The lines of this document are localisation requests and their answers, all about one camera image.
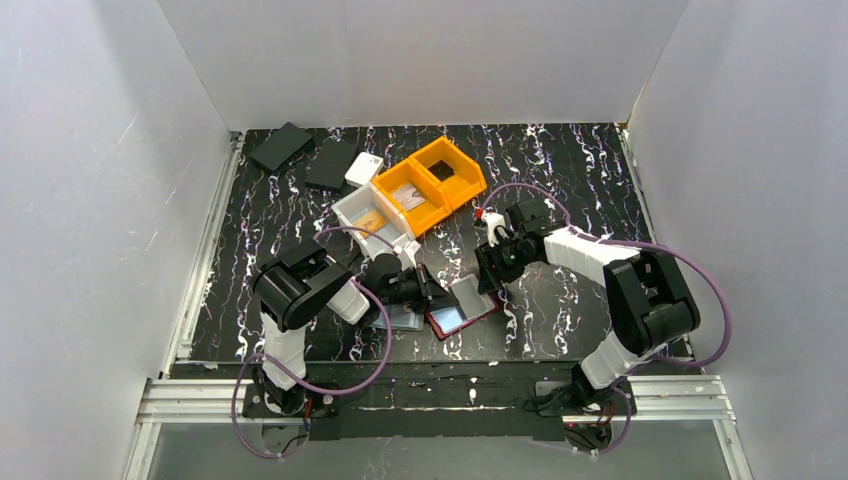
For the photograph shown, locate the black flat box left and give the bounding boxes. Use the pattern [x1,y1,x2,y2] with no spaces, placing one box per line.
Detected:
[248,122,313,174]

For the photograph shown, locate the black flat box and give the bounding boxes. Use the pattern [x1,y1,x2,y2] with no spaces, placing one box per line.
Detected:
[305,140,359,193]
[248,122,313,174]

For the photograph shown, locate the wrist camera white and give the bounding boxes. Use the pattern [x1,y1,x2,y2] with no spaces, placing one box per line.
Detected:
[474,208,511,247]
[393,240,421,270]

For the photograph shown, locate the orange bin right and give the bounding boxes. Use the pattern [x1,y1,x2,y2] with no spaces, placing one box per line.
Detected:
[411,136,487,210]

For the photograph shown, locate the white small box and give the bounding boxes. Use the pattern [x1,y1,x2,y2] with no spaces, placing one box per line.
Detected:
[344,152,385,188]

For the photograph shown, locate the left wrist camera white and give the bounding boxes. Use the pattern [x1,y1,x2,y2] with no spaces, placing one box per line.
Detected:
[393,240,421,270]

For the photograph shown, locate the black flat box right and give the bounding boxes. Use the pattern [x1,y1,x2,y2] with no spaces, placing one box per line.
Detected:
[305,140,359,193]

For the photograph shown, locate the grey credit card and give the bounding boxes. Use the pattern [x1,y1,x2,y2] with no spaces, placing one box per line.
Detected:
[449,274,498,321]

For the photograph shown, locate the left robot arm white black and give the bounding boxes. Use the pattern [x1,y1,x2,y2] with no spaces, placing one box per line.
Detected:
[253,239,459,396]

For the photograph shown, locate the aluminium rail frame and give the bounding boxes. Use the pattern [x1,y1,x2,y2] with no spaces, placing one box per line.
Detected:
[124,132,752,479]

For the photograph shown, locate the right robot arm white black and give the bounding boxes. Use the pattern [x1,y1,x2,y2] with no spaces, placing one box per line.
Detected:
[475,200,701,398]

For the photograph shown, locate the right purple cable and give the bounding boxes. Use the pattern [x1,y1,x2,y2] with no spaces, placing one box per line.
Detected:
[480,182,735,455]

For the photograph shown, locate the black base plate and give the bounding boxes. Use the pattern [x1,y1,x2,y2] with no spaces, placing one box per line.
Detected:
[236,361,636,445]

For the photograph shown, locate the orange card in bin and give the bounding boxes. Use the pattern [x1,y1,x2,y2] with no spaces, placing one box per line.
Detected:
[353,210,387,236]

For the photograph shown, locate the red leather card holder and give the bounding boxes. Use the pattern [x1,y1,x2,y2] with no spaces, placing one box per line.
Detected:
[426,294,500,340]

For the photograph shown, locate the black card in bin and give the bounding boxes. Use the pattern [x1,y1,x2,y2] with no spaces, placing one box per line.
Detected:
[428,160,455,182]

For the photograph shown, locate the white plastic bin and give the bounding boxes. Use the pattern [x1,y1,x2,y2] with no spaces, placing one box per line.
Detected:
[331,183,414,259]

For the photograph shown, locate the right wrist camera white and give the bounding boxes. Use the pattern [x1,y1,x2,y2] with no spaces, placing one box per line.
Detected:
[474,208,511,247]

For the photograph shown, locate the orange bin middle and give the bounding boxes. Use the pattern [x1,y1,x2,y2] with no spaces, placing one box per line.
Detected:
[372,158,452,238]

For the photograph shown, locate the id card in bin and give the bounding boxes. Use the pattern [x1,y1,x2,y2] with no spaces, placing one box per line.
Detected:
[391,184,426,212]

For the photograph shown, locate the grey card holder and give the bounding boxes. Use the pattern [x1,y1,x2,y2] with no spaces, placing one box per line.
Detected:
[370,305,424,332]

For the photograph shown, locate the orange bin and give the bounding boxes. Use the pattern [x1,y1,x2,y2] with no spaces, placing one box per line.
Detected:
[411,136,487,210]
[372,158,452,238]

